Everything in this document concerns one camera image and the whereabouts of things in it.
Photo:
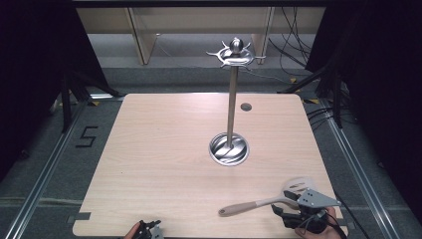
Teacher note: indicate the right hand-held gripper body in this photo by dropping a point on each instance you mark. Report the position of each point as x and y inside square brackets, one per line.
[315, 198]

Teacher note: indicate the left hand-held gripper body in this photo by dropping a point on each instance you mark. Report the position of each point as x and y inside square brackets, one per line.
[155, 233]

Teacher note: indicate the person's right hand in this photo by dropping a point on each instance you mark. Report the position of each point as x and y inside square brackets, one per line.
[331, 232]

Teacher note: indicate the yellow black hazard tape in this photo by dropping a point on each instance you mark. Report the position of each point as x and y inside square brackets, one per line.
[311, 101]

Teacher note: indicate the grey round table grommet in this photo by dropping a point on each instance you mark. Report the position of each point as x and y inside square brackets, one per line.
[246, 107]

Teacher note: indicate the black metal stand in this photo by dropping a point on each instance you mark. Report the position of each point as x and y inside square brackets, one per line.
[336, 99]
[67, 106]

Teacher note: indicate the stainless steel utensil rack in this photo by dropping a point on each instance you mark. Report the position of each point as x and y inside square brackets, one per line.
[232, 99]

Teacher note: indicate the black curtain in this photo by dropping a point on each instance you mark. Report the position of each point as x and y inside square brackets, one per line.
[33, 83]
[388, 99]

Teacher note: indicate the beige wooden cabinet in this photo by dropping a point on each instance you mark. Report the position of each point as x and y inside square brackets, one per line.
[109, 20]

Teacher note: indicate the black overhead beam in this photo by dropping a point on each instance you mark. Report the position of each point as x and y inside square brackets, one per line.
[199, 3]

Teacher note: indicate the aluminium floor rail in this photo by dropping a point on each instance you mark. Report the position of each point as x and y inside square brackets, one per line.
[358, 172]
[43, 179]

